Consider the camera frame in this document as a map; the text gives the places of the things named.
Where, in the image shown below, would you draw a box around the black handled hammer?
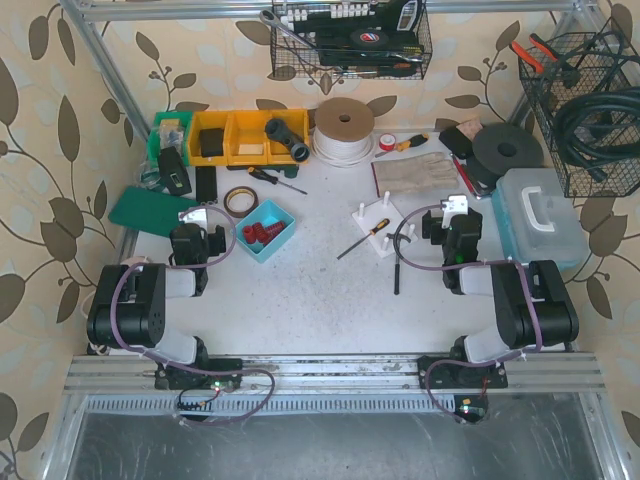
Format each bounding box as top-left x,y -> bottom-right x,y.
391,233 -> 412,295

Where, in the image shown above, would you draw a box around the large red spring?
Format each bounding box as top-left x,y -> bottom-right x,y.
242,222 -> 267,246

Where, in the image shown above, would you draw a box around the yellow black handled file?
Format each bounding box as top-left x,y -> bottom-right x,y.
337,218 -> 390,260

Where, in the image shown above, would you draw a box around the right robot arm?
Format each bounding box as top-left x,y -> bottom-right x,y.
417,210 -> 579,390

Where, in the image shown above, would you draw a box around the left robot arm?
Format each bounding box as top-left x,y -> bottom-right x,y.
87,223 -> 243,392

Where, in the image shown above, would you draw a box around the small red spring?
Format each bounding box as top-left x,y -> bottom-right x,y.
264,221 -> 286,242

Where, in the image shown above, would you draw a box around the green plastic lid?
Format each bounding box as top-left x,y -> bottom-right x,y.
108,186 -> 197,238

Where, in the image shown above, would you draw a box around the white peg board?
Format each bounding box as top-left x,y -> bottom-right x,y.
350,193 -> 419,259

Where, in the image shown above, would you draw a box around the black rectangular block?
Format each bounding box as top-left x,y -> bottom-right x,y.
195,166 -> 218,203

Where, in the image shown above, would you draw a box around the black green device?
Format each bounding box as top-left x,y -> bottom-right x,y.
157,147 -> 192,196

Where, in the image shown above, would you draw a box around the brown tape roll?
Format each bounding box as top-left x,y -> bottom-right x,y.
223,186 -> 259,219

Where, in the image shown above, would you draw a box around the beige work glove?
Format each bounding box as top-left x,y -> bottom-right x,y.
372,152 -> 459,196

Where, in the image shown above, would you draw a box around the teal clear storage box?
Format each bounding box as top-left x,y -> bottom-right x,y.
491,168 -> 589,271

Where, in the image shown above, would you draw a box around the teal plastic tray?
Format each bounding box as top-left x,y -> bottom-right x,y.
236,200 -> 296,264

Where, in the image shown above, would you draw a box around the small yellow black screwdriver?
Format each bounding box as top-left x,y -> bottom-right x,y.
247,167 -> 307,195

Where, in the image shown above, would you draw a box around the black pouch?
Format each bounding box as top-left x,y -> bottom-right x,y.
439,126 -> 473,160

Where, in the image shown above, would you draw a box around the black disc spool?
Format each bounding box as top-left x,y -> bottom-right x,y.
467,123 -> 544,189

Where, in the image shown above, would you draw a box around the green parts bin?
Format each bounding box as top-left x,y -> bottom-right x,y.
147,112 -> 193,165

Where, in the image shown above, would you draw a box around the red white tape roll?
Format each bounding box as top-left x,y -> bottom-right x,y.
379,133 -> 396,152

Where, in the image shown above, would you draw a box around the yellow parts bin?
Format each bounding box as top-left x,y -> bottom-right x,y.
186,109 -> 310,167

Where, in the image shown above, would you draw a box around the black pipe fitting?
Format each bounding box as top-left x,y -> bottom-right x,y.
265,118 -> 310,163

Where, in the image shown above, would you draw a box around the red handled tool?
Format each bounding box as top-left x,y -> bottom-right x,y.
451,154 -> 492,200

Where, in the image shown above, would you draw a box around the yellow handled screwdriver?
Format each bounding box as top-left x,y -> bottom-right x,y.
375,133 -> 429,158

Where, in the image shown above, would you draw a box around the white cord spool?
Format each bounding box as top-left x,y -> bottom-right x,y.
312,97 -> 375,168

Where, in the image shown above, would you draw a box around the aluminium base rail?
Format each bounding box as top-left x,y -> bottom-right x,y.
63,352 -> 606,395

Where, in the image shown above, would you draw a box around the orange handled pliers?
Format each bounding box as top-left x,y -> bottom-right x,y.
509,33 -> 559,75

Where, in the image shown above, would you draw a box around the coiled black hose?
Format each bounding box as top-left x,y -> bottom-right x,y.
553,87 -> 640,171

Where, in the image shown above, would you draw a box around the right wire basket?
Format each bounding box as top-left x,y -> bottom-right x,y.
516,30 -> 639,198

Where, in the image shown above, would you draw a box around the wire basket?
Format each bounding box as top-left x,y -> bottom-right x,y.
259,1 -> 432,83
516,30 -> 639,198

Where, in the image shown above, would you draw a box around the top wire basket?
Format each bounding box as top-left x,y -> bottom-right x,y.
259,1 -> 432,83

